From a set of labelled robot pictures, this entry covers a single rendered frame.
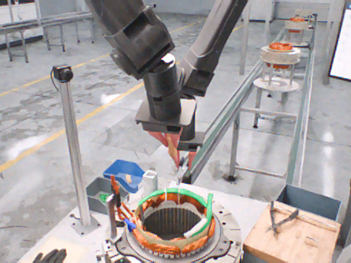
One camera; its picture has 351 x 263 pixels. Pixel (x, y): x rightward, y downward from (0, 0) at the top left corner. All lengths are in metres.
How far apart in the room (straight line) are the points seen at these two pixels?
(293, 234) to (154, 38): 0.61
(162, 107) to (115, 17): 0.18
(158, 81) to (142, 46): 0.07
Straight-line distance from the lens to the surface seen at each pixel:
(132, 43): 0.46
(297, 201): 1.08
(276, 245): 0.84
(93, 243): 1.25
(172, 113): 0.56
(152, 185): 0.83
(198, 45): 0.76
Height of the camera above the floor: 1.64
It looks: 26 degrees down
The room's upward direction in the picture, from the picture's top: straight up
